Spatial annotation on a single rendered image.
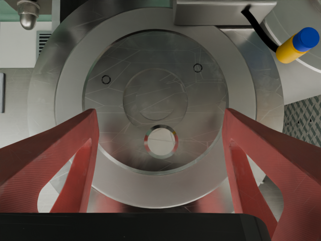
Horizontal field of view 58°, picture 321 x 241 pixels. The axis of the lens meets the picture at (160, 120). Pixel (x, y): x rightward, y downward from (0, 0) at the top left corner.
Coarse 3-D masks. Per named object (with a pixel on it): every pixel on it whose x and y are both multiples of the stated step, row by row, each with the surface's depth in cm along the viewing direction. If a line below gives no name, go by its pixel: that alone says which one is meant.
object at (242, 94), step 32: (96, 32) 17; (128, 32) 17; (192, 32) 17; (64, 64) 16; (224, 64) 16; (64, 96) 16; (256, 96) 16; (96, 160) 16; (224, 160) 16; (128, 192) 16; (160, 192) 16; (192, 192) 16
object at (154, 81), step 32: (160, 32) 15; (96, 64) 15; (128, 64) 15; (160, 64) 15; (192, 64) 15; (96, 96) 15; (128, 96) 15; (160, 96) 15; (192, 96) 15; (224, 96) 15; (128, 128) 14; (192, 128) 14; (128, 160) 14; (160, 160) 14; (192, 160) 14
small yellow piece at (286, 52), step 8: (248, 16) 14; (256, 24) 14; (256, 32) 14; (264, 32) 14; (304, 32) 11; (312, 32) 11; (264, 40) 14; (288, 40) 12; (296, 40) 11; (304, 40) 11; (312, 40) 11; (272, 48) 14; (280, 48) 13; (288, 48) 12; (296, 48) 12; (304, 48) 11; (280, 56) 13; (288, 56) 12; (296, 56) 12
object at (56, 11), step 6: (54, 0) 18; (60, 0) 18; (66, 0) 19; (72, 0) 20; (78, 0) 22; (84, 0) 23; (54, 6) 18; (60, 6) 18; (66, 6) 19; (72, 6) 20; (78, 6) 22; (54, 12) 18; (60, 12) 18; (66, 12) 19; (54, 18) 18; (60, 18) 18
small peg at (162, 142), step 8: (152, 128) 12; (160, 128) 12; (168, 128) 12; (152, 136) 12; (160, 136) 12; (168, 136) 12; (176, 136) 12; (144, 144) 12; (152, 144) 12; (160, 144) 12; (168, 144) 12; (176, 144) 12; (152, 152) 12; (160, 152) 12; (168, 152) 12
